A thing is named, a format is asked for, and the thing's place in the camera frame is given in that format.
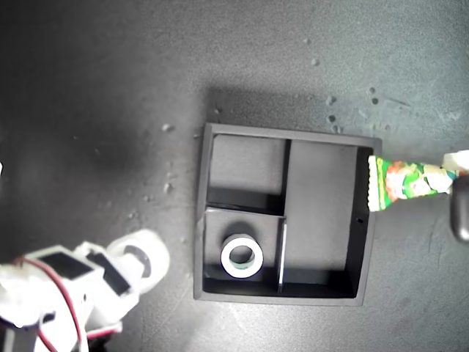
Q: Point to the white tape roll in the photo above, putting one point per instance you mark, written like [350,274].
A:
[159,256]
[227,265]

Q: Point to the green printed snack bar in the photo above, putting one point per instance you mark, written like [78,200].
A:
[388,183]

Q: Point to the black tray with wells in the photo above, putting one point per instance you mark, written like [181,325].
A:
[322,205]

